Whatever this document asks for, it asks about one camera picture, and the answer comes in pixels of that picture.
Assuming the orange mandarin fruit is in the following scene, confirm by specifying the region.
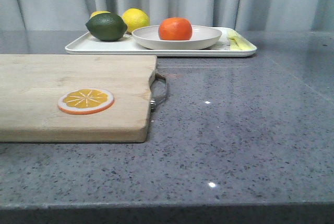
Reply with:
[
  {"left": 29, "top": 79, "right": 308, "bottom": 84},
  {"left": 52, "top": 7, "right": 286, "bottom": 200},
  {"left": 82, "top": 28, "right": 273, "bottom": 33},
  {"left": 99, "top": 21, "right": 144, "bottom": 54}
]
[{"left": 158, "top": 17, "right": 193, "bottom": 41}]

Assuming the beige round plate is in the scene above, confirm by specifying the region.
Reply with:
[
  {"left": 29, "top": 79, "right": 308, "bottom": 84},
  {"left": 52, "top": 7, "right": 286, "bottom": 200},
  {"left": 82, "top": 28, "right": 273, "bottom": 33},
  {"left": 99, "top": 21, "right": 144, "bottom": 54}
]
[{"left": 132, "top": 25, "right": 223, "bottom": 50}]

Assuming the white bear print tray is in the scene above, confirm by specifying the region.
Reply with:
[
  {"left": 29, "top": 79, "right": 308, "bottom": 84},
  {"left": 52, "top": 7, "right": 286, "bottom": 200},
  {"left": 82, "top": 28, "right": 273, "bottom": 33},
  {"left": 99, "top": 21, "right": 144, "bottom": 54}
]
[{"left": 65, "top": 25, "right": 257, "bottom": 57}]

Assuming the orange slice toy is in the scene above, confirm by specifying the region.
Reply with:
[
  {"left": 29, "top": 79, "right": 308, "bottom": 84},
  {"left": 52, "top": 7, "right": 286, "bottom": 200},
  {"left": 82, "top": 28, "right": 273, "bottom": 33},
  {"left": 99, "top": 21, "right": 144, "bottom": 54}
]
[{"left": 57, "top": 88, "right": 114, "bottom": 115}]

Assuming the yellow lemon right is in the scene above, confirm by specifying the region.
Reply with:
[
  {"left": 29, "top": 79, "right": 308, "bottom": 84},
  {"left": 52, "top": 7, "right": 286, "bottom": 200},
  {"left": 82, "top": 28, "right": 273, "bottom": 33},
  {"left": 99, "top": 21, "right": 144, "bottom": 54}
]
[{"left": 122, "top": 8, "right": 150, "bottom": 33}]

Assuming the yellow lemon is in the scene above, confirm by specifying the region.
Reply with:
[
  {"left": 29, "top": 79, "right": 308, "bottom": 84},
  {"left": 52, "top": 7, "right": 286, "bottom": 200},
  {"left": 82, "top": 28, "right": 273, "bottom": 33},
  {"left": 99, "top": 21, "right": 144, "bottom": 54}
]
[
  {"left": 122, "top": 8, "right": 150, "bottom": 33},
  {"left": 90, "top": 10, "right": 109, "bottom": 18}
]

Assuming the yellow plastic fork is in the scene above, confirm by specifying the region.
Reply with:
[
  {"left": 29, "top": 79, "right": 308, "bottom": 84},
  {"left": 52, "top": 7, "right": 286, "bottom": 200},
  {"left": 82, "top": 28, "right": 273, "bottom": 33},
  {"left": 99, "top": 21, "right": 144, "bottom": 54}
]
[{"left": 227, "top": 31, "right": 241, "bottom": 51}]

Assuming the yellow plastic spoon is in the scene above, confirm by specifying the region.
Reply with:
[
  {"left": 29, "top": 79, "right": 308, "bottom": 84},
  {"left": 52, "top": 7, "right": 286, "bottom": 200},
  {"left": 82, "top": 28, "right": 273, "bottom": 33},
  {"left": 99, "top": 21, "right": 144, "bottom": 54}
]
[{"left": 230, "top": 31, "right": 256, "bottom": 51}]

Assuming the dark green lime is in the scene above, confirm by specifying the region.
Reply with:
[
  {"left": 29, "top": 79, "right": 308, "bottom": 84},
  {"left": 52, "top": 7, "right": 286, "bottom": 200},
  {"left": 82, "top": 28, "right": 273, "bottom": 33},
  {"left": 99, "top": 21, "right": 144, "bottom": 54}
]
[{"left": 86, "top": 13, "right": 127, "bottom": 41}]

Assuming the yellow lemon left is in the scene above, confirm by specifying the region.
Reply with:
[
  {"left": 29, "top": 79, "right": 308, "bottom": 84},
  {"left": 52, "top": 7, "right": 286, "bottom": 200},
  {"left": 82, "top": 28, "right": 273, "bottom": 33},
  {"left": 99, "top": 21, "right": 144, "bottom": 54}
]
[{"left": 90, "top": 10, "right": 109, "bottom": 18}]

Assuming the wooden cutting board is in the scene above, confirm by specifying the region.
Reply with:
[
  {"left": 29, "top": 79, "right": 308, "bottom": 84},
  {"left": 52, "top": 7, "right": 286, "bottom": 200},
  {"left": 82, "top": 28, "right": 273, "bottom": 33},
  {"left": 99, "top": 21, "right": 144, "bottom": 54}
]
[{"left": 1, "top": 54, "right": 157, "bottom": 143}]

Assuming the metal cutting board handle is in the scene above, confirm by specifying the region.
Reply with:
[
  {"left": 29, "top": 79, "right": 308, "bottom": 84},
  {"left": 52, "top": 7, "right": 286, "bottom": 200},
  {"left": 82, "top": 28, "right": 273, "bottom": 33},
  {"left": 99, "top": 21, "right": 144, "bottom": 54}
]
[{"left": 149, "top": 73, "right": 169, "bottom": 112}]

